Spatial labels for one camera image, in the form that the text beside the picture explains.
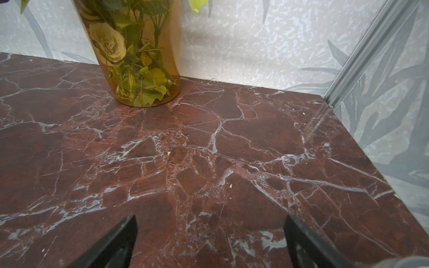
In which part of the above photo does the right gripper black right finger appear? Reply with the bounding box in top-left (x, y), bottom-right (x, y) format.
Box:
top-left (283, 214), bottom-right (355, 268)

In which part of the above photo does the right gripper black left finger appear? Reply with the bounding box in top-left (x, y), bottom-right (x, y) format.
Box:
top-left (68, 214), bottom-right (138, 268)

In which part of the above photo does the amber glass vase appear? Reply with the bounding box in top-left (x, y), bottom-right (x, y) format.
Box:
top-left (71, 0), bottom-right (182, 108)

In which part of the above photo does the green artificial plant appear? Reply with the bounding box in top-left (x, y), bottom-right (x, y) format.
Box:
top-left (19, 0), bottom-right (210, 107)

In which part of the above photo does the aluminium frame post right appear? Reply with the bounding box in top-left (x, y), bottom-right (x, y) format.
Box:
top-left (324, 0), bottom-right (421, 111)

